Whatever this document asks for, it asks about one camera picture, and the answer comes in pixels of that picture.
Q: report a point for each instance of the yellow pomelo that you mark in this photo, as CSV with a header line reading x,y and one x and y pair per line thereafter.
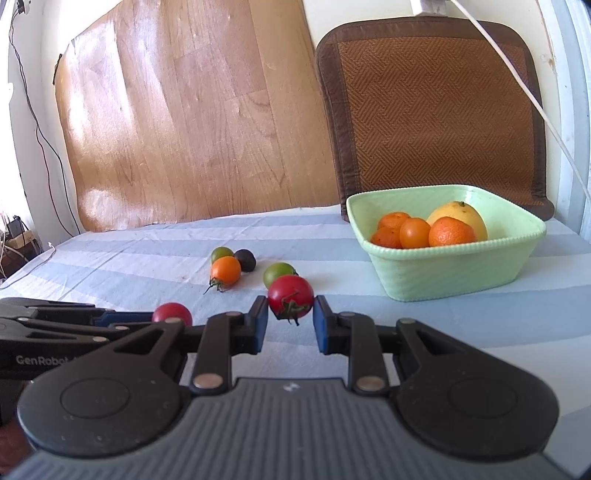
x,y
461,214

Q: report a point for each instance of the wood-pattern board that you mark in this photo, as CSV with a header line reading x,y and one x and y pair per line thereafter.
x,y
184,115

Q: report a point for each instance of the green tomato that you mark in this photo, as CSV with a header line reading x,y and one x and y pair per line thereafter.
x,y
277,272
220,253

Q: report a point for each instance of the orange tomato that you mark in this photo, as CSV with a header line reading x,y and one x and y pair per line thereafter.
x,y
414,233
226,270

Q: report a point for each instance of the red tomato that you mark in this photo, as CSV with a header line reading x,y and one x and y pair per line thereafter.
x,y
291,293
171,313

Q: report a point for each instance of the large mandarin orange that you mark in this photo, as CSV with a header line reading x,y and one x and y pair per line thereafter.
x,y
451,232

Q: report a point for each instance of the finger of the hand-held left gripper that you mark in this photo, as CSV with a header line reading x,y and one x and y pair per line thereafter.
x,y
69,330
55,309

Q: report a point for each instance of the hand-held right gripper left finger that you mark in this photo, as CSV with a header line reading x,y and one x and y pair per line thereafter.
x,y
261,325

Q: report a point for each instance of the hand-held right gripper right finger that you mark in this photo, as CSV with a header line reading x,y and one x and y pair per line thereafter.
x,y
321,325

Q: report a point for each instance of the light green plastic bowl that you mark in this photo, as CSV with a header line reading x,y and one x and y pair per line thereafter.
x,y
438,272

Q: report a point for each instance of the brown woven seat mat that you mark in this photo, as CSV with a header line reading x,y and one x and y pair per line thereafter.
x,y
438,115

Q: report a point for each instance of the black power adapter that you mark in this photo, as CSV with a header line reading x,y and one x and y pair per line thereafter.
x,y
16,226

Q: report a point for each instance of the striped blue white tablecloth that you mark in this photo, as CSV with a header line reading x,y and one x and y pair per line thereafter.
x,y
115,258

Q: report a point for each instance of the dark purple tomato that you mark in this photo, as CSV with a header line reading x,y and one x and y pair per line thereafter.
x,y
245,260

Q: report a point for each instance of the white window frame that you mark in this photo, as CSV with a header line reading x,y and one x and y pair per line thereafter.
x,y
572,55

